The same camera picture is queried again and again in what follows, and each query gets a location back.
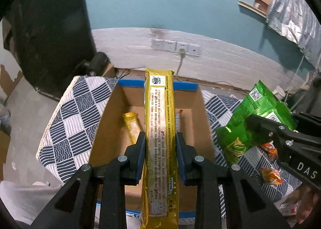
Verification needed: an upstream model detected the silver foil sheet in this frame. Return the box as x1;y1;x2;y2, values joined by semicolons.
265;0;321;69

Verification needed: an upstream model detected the white plastic object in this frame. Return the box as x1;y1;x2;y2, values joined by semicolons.
272;86;286;101

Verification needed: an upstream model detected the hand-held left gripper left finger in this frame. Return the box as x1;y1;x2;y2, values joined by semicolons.
30;131;146;229

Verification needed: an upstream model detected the white and red snack packet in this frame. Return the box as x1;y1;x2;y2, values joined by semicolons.
278;199;301;217

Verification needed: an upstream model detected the small yellow snack packet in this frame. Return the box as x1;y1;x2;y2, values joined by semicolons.
122;112;141;144

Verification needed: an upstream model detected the long yellow biscuit packet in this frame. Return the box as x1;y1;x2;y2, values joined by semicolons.
140;68;179;229

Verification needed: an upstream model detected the green chip bag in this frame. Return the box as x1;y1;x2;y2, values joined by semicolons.
215;80;298;165

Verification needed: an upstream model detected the navy and white patterned tablecloth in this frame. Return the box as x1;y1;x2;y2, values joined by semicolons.
36;76;304;219

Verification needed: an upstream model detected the cardboard box with blue tape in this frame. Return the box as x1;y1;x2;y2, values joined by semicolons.
89;79;216;219

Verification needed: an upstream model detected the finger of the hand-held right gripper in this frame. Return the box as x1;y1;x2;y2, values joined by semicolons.
245;114;287;145
291;111;321;134

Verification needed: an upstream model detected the white cloth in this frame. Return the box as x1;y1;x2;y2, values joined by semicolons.
0;180;64;225

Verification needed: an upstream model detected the large black panel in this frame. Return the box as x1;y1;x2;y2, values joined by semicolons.
10;0;98;99

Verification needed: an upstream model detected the dark device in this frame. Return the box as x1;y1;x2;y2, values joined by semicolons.
74;52;111;77

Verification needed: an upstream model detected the person's right hand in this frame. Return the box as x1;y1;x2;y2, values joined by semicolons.
296;186;319;224

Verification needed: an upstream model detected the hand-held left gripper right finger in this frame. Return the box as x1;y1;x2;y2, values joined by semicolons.
176;131;291;229

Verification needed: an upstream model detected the wooden board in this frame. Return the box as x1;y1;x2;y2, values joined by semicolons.
238;0;268;19

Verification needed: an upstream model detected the small orange snack packet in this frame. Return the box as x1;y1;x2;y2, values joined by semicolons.
259;166;283;185
259;141;279;162

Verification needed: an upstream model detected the grey plug with cable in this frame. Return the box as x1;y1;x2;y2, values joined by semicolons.
175;48;187;79

